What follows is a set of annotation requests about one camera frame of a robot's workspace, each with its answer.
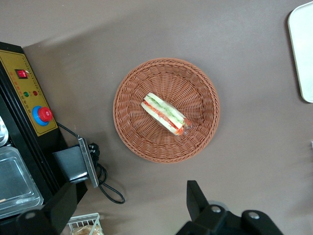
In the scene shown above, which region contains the bread in wire basket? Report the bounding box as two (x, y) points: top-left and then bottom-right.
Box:
(72, 224), (103, 235)

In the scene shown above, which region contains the round silver metal part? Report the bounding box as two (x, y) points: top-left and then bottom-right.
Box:
(0, 116), (10, 147)

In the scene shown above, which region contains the brown wicker basket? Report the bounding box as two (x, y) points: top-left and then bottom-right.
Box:
(113, 58), (221, 164)

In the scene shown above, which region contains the red emergency stop button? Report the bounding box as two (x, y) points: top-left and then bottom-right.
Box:
(32, 105), (54, 127)

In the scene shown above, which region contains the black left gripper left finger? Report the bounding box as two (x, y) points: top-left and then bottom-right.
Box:
(16, 182), (78, 235)

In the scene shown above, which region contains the black power cable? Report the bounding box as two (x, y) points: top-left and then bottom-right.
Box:
(56, 122), (126, 204)

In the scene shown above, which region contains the white wire basket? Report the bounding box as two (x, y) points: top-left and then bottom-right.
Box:
(66, 212), (104, 235)

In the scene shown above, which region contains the black power plug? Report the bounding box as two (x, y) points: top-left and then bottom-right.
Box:
(88, 143), (101, 160)

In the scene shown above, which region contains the black sealing machine yellow panel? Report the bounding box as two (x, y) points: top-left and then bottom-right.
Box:
(0, 41), (89, 222)

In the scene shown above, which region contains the clear plastic container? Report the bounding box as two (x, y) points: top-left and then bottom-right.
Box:
(0, 145), (45, 219)

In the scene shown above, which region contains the black block with metal plate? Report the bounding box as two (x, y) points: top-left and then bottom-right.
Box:
(52, 138), (100, 188)

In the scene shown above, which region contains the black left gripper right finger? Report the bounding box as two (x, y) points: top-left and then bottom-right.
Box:
(176, 180), (284, 235)

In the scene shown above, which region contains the plastic-wrapped sandwich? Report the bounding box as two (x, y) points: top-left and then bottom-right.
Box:
(140, 92), (192, 137)

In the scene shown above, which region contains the white plastic tray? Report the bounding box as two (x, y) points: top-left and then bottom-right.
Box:
(287, 0), (313, 103)

